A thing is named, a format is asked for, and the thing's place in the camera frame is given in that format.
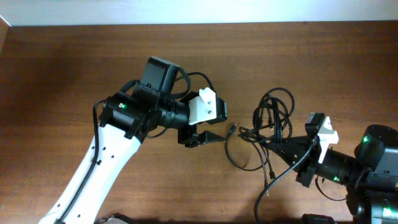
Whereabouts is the thin black USB cable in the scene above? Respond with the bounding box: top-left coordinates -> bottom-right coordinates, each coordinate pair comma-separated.
224,123 -> 277,197

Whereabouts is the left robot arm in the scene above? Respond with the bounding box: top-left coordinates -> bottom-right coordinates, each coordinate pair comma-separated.
40,57 -> 228,223

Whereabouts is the right camera black cable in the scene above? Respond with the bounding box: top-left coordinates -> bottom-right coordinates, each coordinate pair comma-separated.
253,136 -> 368,224

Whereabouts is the black arm base clamp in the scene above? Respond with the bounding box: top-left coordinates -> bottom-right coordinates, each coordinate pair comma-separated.
301,213 -> 336,224

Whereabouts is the left camera black cable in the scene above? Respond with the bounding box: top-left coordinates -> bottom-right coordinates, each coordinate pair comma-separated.
54,67 -> 216,224

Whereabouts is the camera black cable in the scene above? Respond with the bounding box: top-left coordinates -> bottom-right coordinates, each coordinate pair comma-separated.
253,136 -> 368,224
54,67 -> 216,224

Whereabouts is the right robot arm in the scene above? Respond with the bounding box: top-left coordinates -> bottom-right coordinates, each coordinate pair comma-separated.
269,124 -> 397,223

